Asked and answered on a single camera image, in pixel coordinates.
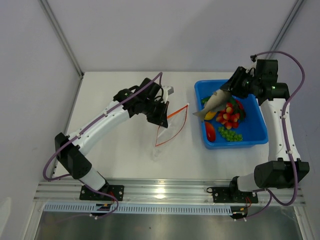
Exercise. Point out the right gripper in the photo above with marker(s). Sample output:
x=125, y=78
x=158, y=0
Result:
x=232, y=85

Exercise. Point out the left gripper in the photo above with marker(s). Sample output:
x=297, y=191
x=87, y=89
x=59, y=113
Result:
x=161, y=120

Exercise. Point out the clear zip bag orange zipper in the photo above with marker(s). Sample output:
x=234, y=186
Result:
x=176, y=122

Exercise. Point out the grey toy fish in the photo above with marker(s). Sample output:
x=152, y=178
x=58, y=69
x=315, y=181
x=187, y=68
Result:
x=216, y=102

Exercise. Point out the green cucumber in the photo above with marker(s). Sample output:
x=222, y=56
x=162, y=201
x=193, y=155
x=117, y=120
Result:
x=232, y=101

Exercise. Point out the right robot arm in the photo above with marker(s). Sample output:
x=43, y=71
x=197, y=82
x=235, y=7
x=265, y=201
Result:
x=284, y=168

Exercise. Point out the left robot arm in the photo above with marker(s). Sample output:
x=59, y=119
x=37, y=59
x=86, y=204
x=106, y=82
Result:
x=149, y=98

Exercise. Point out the red cherry bunch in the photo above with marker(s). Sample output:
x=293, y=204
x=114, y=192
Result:
x=230, y=117

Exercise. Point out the green chili pepper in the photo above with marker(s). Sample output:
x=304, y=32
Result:
x=204, y=100

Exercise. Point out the yellow orange mango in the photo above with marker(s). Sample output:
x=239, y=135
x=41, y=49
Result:
x=209, y=115

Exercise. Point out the green grape bunch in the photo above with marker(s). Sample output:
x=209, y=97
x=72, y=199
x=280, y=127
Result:
x=230, y=135

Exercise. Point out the red orange mango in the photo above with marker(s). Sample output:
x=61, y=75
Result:
x=210, y=132

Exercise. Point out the blue plastic bin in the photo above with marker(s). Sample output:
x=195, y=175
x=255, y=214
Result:
x=253, y=128

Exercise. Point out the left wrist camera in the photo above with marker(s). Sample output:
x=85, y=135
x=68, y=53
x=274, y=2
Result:
x=165, y=92

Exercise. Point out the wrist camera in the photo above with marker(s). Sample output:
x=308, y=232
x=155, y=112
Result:
x=252, y=67
x=165, y=92

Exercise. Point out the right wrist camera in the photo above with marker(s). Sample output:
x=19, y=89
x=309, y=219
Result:
x=252, y=67

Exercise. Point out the aluminium mounting rail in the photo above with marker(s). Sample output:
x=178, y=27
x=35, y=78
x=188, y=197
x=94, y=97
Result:
x=136, y=191

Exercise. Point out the white slotted cable duct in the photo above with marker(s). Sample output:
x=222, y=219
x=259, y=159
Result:
x=130, y=208

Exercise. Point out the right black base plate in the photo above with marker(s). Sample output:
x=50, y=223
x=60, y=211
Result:
x=226, y=195

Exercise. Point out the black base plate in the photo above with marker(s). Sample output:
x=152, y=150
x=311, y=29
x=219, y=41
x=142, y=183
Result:
x=116, y=191
x=226, y=195

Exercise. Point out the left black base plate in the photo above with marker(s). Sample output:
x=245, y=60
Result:
x=116, y=191

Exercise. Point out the right aluminium frame post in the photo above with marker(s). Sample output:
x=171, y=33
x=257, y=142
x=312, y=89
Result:
x=287, y=67

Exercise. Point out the aluminium frame post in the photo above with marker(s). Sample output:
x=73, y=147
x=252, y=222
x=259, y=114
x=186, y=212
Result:
x=52, y=19
x=287, y=67

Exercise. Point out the left aluminium frame post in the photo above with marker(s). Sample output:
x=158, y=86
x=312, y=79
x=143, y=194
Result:
x=52, y=19

